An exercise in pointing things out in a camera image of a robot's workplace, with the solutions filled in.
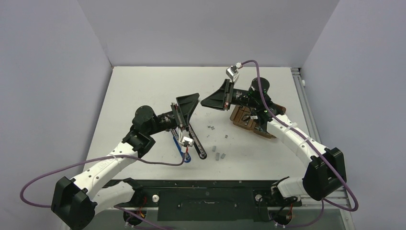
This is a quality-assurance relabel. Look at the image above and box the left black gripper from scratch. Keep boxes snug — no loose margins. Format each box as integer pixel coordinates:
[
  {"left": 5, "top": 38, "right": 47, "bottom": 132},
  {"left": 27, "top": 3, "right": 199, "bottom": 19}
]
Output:
[{"left": 147, "top": 93, "right": 199, "bottom": 136}]

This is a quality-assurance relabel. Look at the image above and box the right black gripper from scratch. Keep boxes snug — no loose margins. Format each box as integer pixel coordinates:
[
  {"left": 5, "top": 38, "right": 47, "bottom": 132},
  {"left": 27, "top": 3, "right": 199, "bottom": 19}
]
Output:
[{"left": 201, "top": 80, "right": 258, "bottom": 111}]

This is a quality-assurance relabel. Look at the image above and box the brown plastic tray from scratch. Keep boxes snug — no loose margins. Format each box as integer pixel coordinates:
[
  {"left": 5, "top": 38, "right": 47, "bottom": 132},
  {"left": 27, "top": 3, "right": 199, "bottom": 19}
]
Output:
[{"left": 230, "top": 105, "right": 275, "bottom": 139}]

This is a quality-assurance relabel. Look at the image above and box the black stapler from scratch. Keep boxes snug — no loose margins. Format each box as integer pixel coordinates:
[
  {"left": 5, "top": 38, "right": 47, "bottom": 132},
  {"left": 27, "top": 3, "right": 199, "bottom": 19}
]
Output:
[{"left": 189, "top": 124, "right": 207, "bottom": 160}]

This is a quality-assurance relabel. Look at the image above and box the blue stapler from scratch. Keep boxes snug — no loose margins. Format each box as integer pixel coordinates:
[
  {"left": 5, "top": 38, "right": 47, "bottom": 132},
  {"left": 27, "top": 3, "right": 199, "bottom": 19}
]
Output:
[{"left": 172, "top": 137, "right": 191, "bottom": 163}]

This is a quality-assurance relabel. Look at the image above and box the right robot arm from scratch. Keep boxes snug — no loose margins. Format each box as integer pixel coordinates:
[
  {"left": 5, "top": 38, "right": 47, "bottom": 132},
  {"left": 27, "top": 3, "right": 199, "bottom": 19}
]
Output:
[{"left": 201, "top": 78, "right": 347, "bottom": 205}]

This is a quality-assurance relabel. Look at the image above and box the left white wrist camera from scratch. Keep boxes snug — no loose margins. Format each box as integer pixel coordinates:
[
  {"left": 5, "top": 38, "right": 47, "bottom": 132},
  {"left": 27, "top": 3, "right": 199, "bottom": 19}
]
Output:
[{"left": 178, "top": 136, "right": 194, "bottom": 147}]

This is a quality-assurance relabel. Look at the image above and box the aluminium side rail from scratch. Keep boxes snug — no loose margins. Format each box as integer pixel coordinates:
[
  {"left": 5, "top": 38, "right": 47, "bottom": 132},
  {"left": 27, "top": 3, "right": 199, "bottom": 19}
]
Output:
[{"left": 291, "top": 68, "right": 322, "bottom": 143}]

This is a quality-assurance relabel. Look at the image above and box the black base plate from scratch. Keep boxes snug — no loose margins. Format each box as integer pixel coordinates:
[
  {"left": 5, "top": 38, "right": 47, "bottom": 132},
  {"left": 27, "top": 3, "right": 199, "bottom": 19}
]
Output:
[{"left": 119, "top": 179, "right": 302, "bottom": 221}]

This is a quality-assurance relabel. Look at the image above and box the aluminium front rail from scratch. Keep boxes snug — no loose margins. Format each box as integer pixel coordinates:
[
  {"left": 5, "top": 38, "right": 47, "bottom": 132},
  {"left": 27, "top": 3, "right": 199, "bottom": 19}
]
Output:
[{"left": 66, "top": 187, "right": 352, "bottom": 211}]

